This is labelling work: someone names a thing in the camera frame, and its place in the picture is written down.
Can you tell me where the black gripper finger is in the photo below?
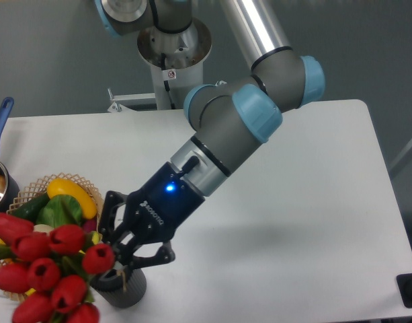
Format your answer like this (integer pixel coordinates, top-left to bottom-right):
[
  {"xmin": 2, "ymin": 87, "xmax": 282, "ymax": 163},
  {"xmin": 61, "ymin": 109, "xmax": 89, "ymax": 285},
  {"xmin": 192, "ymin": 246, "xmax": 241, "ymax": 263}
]
[
  {"xmin": 112, "ymin": 233, "xmax": 175, "ymax": 270},
  {"xmin": 97, "ymin": 190, "xmax": 129, "ymax": 246}
]

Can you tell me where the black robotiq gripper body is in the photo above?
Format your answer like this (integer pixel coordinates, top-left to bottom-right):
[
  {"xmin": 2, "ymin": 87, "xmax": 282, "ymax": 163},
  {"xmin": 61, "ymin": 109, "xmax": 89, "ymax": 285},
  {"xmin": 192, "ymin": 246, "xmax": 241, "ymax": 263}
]
[{"xmin": 125, "ymin": 161, "xmax": 205, "ymax": 249}]

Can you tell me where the red tulip bouquet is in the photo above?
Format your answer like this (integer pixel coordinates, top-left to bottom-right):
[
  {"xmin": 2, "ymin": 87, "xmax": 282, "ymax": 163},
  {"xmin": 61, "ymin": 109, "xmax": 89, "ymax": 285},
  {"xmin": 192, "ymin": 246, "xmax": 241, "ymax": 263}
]
[{"xmin": 0, "ymin": 213, "xmax": 115, "ymax": 322}]

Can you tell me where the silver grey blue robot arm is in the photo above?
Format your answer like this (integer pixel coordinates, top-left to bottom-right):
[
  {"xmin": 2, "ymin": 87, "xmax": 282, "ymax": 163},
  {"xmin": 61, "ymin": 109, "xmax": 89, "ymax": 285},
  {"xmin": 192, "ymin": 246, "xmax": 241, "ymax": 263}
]
[{"xmin": 95, "ymin": 1, "xmax": 325, "ymax": 270}]

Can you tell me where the dark grey ribbed vase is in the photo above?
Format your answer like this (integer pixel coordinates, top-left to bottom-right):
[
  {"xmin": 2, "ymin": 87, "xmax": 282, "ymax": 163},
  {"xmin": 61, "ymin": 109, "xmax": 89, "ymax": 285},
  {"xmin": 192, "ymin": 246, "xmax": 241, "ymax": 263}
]
[{"xmin": 90, "ymin": 262, "xmax": 147, "ymax": 308}]

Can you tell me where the yellow banana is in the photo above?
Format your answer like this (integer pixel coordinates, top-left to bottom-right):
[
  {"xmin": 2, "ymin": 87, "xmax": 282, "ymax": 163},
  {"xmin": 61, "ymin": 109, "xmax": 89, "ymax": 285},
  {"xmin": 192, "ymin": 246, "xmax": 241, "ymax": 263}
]
[{"xmin": 26, "ymin": 225, "xmax": 101, "ymax": 296}]

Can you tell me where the purple sweet potato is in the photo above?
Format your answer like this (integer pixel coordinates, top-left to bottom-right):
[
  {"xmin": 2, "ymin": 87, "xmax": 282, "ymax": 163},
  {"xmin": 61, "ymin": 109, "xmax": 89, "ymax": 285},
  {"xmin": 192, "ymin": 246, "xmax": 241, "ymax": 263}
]
[{"xmin": 82, "ymin": 218, "xmax": 97, "ymax": 233}]

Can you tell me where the green bok choy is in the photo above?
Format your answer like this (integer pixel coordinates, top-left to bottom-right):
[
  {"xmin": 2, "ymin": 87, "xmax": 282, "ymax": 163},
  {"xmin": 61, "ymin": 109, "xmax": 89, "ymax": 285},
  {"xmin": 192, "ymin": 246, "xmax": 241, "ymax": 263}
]
[{"xmin": 36, "ymin": 194, "xmax": 83, "ymax": 228}]

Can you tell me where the green cucumber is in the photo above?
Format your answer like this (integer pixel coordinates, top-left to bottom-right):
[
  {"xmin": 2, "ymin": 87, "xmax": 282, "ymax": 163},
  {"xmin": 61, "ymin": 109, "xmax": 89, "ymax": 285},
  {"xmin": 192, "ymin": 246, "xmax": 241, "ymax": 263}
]
[{"xmin": 8, "ymin": 193, "xmax": 50, "ymax": 223}]

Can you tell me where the woven wicker basket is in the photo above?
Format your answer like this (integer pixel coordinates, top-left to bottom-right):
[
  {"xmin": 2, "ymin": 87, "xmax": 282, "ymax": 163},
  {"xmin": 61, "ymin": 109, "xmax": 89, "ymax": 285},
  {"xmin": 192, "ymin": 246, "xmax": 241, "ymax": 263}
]
[{"xmin": 2, "ymin": 172, "xmax": 104, "ymax": 302}]

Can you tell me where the black device at edge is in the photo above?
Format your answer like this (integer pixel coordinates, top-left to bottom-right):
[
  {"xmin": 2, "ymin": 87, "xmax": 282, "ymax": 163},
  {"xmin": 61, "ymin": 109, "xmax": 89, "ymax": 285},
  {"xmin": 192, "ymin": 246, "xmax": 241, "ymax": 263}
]
[{"xmin": 397, "ymin": 273, "xmax": 412, "ymax": 308}]

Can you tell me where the blue handled saucepan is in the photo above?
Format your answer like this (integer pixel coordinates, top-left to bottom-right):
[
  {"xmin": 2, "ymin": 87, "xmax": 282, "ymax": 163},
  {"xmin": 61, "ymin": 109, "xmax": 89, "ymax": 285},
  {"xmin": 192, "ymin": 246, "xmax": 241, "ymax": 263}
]
[{"xmin": 0, "ymin": 97, "xmax": 19, "ymax": 213}]

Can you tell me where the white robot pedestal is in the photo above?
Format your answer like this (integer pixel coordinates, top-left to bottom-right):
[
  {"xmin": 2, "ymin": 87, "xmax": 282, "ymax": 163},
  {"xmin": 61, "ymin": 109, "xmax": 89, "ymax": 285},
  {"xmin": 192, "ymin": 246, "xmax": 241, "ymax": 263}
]
[{"xmin": 106, "ymin": 16, "xmax": 226, "ymax": 113}]

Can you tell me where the white frame at right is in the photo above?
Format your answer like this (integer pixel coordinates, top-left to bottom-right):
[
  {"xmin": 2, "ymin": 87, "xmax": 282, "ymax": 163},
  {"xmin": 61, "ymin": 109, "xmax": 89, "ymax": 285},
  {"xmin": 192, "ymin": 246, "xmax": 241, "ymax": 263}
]
[{"xmin": 388, "ymin": 138, "xmax": 412, "ymax": 180}]

